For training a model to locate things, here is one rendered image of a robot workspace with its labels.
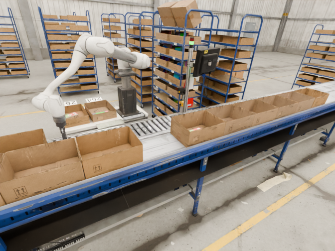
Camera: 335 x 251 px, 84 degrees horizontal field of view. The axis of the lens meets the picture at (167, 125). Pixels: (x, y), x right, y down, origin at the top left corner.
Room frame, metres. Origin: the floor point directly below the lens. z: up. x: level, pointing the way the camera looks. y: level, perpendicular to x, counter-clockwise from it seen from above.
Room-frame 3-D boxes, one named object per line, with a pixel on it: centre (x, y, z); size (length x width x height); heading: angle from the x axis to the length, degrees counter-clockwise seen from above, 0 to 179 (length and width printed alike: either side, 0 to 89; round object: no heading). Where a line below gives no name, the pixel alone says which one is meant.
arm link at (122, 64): (2.20, 0.52, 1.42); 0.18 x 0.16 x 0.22; 68
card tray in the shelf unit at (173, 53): (3.05, -0.19, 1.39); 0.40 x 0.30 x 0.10; 30
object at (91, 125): (2.12, 0.83, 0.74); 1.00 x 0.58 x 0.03; 124
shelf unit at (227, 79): (3.65, -0.94, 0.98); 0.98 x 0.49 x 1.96; 32
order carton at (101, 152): (1.07, 0.40, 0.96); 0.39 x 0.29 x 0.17; 122
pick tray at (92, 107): (2.09, 0.84, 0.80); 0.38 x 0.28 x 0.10; 36
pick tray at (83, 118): (1.91, 1.10, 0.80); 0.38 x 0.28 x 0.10; 35
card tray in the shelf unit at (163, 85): (3.45, 0.05, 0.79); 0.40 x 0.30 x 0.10; 33
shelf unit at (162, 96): (3.28, -0.11, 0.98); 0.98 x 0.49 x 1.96; 32
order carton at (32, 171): (0.87, 0.74, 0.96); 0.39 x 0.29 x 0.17; 122
